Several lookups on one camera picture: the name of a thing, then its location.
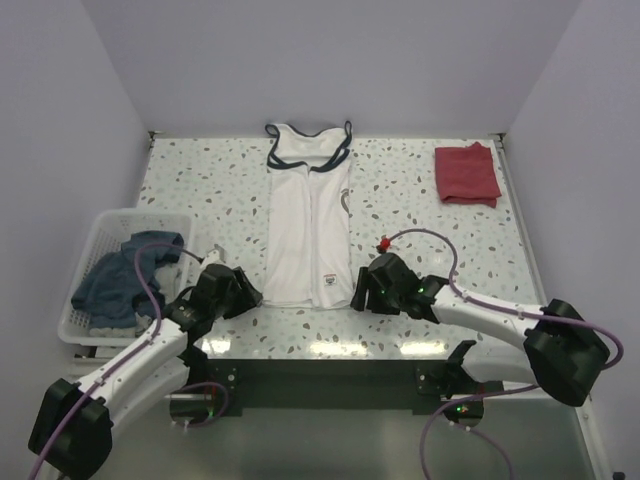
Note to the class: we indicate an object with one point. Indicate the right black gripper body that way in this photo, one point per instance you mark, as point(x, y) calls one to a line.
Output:
point(382, 301)

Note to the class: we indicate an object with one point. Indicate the white navy tank top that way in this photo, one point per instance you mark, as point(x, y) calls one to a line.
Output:
point(308, 243)

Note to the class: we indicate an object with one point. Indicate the red tank top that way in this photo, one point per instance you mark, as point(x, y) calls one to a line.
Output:
point(466, 175)

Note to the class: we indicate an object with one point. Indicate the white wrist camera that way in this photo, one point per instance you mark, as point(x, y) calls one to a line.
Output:
point(217, 255)
point(384, 246)

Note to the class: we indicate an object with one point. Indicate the dark navy garment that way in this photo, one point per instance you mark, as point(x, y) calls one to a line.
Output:
point(112, 294)

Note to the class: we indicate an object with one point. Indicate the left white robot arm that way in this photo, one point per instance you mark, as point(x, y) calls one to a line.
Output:
point(77, 422)

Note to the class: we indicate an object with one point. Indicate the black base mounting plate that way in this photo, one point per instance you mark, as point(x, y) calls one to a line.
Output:
point(419, 386)

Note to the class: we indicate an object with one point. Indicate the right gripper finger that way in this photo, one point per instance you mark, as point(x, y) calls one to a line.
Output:
point(360, 301)
point(361, 287)

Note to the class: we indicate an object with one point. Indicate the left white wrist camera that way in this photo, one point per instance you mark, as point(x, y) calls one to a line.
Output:
point(217, 255)

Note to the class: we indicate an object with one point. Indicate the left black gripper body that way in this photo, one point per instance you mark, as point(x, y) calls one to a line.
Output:
point(220, 305)

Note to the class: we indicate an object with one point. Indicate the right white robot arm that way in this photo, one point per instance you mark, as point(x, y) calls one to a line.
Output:
point(550, 346)

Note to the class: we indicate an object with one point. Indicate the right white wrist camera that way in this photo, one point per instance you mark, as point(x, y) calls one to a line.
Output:
point(384, 246)

